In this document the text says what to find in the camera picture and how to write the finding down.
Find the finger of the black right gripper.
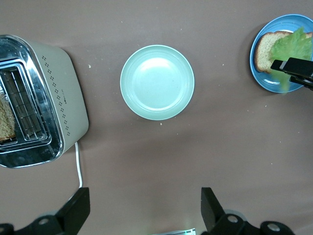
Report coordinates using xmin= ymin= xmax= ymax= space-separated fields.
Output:
xmin=289 ymin=75 xmax=313 ymax=92
xmin=270 ymin=57 xmax=313 ymax=80

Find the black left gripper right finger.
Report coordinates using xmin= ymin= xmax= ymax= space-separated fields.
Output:
xmin=201 ymin=187 xmax=300 ymax=235

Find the beige and chrome toaster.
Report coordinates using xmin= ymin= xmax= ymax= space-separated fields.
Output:
xmin=0 ymin=34 xmax=89 ymax=169

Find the light green plate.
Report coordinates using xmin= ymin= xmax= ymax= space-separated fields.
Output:
xmin=119 ymin=44 xmax=196 ymax=121

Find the seeded brown bread slice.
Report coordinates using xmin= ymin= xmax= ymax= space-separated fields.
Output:
xmin=0 ymin=96 xmax=17 ymax=142

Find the green lettuce leaf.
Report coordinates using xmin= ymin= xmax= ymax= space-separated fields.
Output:
xmin=268 ymin=26 xmax=313 ymax=95

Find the white toaster power cord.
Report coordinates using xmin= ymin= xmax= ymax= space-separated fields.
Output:
xmin=74 ymin=141 xmax=83 ymax=189

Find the blue plate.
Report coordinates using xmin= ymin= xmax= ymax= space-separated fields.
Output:
xmin=249 ymin=14 xmax=313 ymax=94

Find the brown bread slice with crust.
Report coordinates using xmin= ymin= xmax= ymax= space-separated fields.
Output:
xmin=254 ymin=30 xmax=313 ymax=74

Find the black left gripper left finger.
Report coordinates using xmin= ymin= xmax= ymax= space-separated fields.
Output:
xmin=0 ymin=187 xmax=90 ymax=235

